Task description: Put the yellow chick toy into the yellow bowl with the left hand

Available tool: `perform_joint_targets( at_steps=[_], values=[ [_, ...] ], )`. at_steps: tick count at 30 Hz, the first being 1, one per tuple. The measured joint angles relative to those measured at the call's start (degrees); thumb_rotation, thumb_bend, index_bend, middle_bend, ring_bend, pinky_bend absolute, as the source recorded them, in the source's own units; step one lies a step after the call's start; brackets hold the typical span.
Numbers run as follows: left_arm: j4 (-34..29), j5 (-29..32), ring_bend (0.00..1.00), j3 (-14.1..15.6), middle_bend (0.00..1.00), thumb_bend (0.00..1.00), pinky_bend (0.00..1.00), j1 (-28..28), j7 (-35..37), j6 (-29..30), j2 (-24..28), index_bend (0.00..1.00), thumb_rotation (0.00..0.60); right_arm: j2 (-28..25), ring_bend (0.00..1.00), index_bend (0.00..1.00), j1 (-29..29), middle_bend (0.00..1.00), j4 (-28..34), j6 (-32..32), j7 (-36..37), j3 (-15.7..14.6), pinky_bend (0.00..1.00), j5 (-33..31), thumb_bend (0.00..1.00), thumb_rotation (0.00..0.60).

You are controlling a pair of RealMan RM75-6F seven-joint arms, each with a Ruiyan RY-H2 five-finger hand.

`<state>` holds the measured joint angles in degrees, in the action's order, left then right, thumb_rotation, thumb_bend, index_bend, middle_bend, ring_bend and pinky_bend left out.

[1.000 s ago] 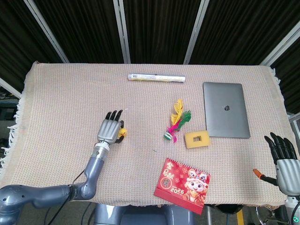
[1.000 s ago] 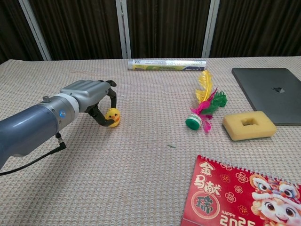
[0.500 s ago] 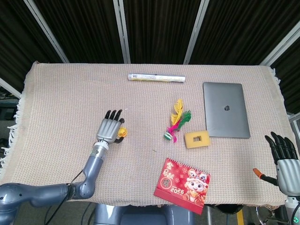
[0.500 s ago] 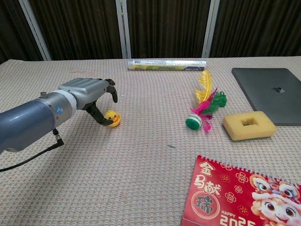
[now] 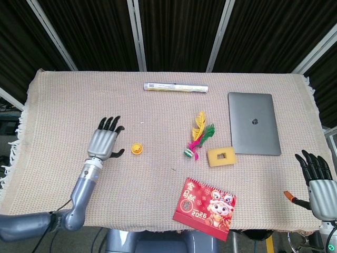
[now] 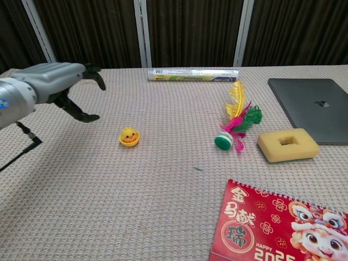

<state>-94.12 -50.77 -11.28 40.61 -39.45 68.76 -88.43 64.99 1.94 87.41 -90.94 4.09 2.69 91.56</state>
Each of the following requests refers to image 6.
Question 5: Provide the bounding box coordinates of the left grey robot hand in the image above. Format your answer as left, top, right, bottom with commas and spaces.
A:
10, 62, 107, 123

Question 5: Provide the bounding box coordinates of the yellow toy chick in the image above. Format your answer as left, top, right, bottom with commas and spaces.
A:
121, 126, 137, 143

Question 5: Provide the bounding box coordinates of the yellow eggshell cup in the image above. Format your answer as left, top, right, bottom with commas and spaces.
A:
119, 130, 140, 148

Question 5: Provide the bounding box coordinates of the feather shuttlecock with green base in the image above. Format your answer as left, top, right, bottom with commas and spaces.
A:
214, 80, 264, 154

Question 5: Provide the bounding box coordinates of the beige woven tablecloth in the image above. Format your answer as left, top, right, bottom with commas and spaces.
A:
0, 64, 348, 261

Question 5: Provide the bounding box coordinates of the clear shuttlecock tube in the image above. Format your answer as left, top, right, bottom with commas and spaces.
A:
147, 68, 240, 82

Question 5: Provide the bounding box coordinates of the yellow sponge with square hole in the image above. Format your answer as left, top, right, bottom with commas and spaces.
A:
257, 128, 321, 164

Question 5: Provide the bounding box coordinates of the grey laptop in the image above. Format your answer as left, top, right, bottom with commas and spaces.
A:
268, 78, 348, 146

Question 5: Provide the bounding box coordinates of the red spiral desk calendar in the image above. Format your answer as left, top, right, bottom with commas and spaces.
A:
208, 178, 348, 261

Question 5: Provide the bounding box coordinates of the white screen frame post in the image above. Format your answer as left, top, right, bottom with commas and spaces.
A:
21, 0, 60, 66
233, 0, 256, 67
134, 0, 153, 69

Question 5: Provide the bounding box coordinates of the black cable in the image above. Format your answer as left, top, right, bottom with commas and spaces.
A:
0, 121, 44, 172

